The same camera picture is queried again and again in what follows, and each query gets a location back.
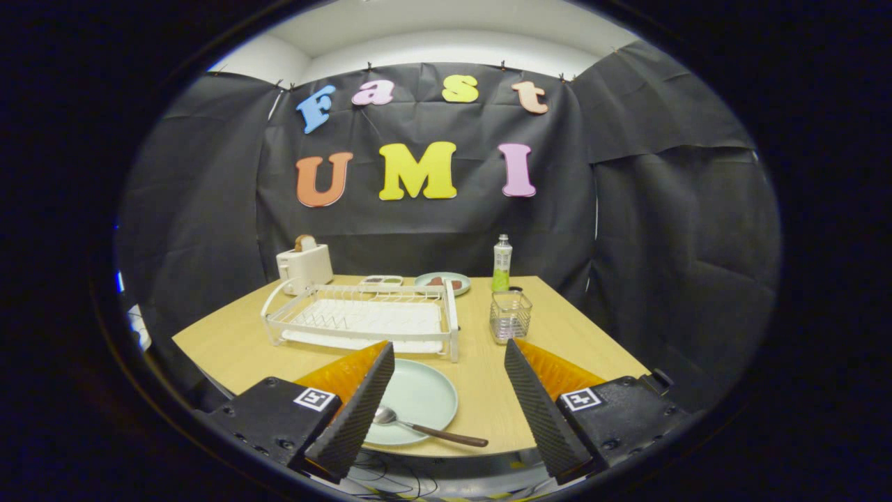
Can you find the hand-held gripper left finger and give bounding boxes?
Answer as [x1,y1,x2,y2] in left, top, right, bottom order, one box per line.
[197,340,396,483]

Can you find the small pale green dish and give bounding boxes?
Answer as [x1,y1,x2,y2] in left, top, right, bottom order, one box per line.
[415,271,472,296]

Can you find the white wire dish rack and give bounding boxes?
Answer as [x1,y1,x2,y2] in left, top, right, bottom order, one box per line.
[261,277,461,364]

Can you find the metal wire basket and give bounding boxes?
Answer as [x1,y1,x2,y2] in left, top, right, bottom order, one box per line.
[489,290,533,346]

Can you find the white toaster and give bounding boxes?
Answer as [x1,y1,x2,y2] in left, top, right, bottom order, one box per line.
[276,243,335,296]

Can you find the green drink bottle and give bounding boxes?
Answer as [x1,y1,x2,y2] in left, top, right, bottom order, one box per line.
[491,234,514,293]

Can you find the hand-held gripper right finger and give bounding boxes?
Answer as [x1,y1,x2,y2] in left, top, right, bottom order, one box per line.
[503,338,692,485]

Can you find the white ribbed drip tray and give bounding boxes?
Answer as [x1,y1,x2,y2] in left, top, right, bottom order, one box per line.
[282,300,447,354]

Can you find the pale green plate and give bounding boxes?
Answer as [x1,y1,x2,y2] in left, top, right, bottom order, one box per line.
[362,358,460,447]

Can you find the wooden handled metal spoon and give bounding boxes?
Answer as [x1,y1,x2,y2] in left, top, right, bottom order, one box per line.
[371,406,490,448]

